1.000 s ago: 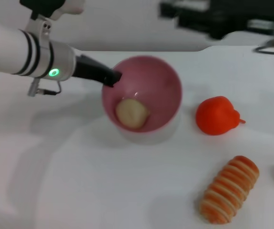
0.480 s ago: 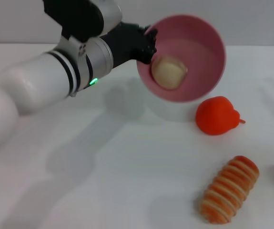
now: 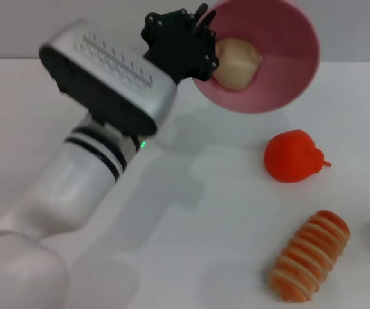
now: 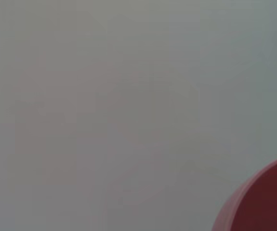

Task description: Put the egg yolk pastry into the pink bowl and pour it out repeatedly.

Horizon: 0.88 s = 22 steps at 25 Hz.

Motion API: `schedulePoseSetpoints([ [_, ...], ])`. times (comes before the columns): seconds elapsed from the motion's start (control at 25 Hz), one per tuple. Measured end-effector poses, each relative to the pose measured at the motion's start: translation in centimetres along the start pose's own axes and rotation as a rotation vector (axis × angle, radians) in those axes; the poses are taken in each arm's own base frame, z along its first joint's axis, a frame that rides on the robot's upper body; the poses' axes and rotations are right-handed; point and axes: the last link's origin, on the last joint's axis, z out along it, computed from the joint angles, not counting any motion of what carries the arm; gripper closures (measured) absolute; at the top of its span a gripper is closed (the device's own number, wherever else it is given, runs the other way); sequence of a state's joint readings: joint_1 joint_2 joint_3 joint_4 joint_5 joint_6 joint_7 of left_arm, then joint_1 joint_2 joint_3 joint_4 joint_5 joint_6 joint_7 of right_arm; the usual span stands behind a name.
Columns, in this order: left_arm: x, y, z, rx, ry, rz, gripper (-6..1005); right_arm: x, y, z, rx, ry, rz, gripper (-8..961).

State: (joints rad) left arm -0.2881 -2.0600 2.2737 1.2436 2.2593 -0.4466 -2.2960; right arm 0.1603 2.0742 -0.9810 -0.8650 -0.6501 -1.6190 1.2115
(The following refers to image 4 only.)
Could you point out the pink plastic bowl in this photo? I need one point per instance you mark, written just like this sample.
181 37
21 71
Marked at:
266 199

